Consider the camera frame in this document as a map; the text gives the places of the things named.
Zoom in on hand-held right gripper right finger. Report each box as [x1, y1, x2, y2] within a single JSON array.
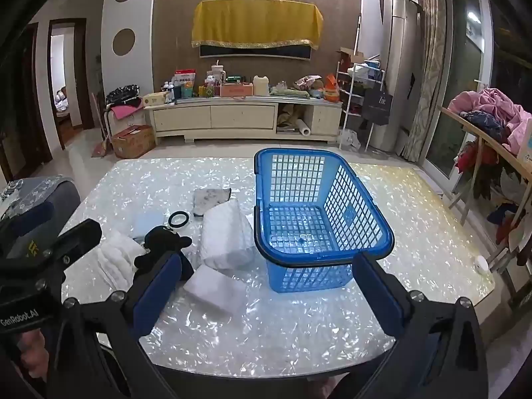
[[352, 253, 489, 399]]

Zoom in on open cardboard box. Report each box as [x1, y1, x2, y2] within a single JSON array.
[[336, 47, 364, 64]]

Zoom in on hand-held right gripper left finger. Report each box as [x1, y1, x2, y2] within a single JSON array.
[[48, 251, 184, 399]]

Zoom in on blue plastic basket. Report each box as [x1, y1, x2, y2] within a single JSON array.
[[253, 147, 395, 294]]

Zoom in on red and white bag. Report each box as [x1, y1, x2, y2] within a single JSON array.
[[174, 69, 197, 98]]

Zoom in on patterned curtain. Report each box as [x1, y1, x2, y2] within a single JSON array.
[[401, 0, 447, 163]]

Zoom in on wooden drying rack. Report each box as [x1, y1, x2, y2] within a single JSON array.
[[438, 106, 532, 267]]

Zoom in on green pad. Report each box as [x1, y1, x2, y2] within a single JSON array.
[[269, 85, 310, 98]]

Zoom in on white and blue box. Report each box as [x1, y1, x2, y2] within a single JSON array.
[[515, 118, 532, 163]]

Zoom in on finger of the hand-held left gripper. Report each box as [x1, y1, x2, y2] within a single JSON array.
[[41, 218, 103, 266], [0, 200, 56, 237]]

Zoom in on brown cardboard box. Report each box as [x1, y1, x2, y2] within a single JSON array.
[[111, 125, 156, 159]]

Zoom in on small white pad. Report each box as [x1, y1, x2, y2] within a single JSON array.
[[183, 265, 247, 316]]

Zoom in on orange bag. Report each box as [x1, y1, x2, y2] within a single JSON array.
[[323, 74, 342, 102]]

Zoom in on cream television cabinet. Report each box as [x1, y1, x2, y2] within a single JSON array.
[[143, 95, 343, 142]]

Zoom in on dark blue garment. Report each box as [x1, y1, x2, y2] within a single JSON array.
[[459, 110, 510, 144]]

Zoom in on white towel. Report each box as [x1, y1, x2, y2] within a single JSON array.
[[199, 199, 256, 270]]

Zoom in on white metal rack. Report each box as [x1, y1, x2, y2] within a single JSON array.
[[336, 52, 385, 152]]

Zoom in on black garment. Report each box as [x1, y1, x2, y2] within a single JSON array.
[[133, 225, 195, 283]]

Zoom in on white plastic bag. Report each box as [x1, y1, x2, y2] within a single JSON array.
[[338, 129, 361, 152]]

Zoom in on pink folded cloth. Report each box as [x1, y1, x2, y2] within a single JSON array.
[[109, 104, 144, 119]]

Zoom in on grey covered chair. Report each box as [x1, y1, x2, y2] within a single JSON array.
[[0, 177, 81, 258]]

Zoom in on light blue cloth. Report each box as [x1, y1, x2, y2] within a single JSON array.
[[133, 211, 164, 239]]

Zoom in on patterned snack bag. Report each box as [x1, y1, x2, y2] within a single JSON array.
[[294, 75, 323, 90]]

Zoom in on grey patterned cloth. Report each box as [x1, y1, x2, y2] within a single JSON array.
[[192, 188, 232, 219]]

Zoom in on standing air conditioner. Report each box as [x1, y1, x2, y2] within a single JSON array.
[[372, 0, 425, 152]]

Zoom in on black shopping bag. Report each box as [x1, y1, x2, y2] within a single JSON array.
[[362, 85, 393, 125]]

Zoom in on round brown wall disc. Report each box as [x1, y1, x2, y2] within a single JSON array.
[[112, 28, 136, 56]]

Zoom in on pink box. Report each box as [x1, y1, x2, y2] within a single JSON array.
[[220, 82, 254, 97]]

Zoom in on pink blanket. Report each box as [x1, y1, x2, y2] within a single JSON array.
[[448, 87, 530, 150]]

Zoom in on red hanging clothes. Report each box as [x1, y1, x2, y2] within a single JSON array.
[[453, 139, 503, 175]]

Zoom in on person's left hand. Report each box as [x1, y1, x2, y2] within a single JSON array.
[[14, 328, 48, 378]]

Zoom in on white cloth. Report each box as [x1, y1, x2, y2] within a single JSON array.
[[96, 230, 147, 292]]

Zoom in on dark clothes pile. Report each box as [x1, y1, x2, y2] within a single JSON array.
[[106, 85, 141, 109]]

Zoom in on broom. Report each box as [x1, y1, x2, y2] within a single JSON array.
[[90, 91, 109, 159]]

